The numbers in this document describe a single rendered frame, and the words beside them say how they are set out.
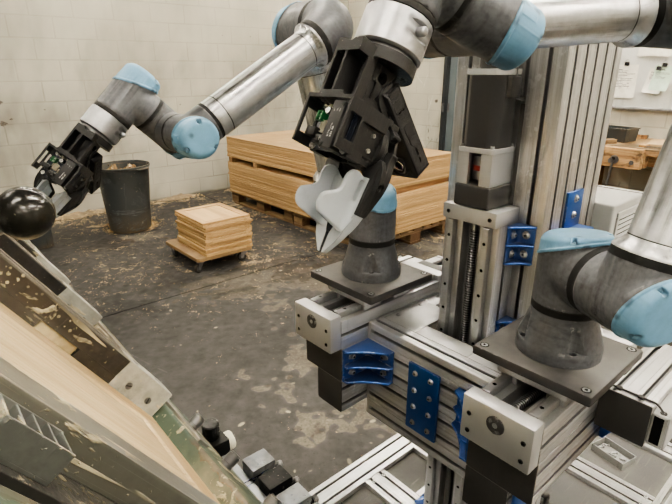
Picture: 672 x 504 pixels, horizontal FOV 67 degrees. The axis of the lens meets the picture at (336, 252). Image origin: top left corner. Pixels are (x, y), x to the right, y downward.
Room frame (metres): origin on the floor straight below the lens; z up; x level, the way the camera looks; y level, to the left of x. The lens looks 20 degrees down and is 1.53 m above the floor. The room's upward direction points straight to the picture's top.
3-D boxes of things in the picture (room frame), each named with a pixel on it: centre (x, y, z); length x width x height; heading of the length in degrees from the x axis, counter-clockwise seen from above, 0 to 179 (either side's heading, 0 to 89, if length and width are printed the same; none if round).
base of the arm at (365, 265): (1.20, -0.09, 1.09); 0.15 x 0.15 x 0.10
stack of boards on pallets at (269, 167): (5.32, 0.07, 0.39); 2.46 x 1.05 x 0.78; 41
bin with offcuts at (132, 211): (4.88, 2.07, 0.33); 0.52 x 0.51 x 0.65; 41
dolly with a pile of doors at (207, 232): (4.04, 1.08, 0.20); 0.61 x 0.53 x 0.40; 41
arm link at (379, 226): (1.21, -0.09, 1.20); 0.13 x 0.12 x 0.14; 35
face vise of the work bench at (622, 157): (4.31, -2.39, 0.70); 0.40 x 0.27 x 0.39; 41
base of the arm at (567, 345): (0.83, -0.42, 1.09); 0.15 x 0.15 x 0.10
